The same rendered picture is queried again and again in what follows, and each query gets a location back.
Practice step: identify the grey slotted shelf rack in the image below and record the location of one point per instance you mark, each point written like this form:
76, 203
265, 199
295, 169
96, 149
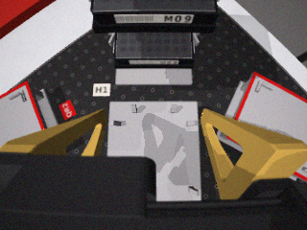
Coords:
154, 76

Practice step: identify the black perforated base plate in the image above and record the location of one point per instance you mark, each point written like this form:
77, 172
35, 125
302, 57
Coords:
222, 60

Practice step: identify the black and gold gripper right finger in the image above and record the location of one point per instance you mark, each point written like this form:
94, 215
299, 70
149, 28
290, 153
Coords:
266, 154

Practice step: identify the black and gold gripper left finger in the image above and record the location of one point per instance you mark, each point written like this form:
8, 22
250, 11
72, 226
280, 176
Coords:
55, 139

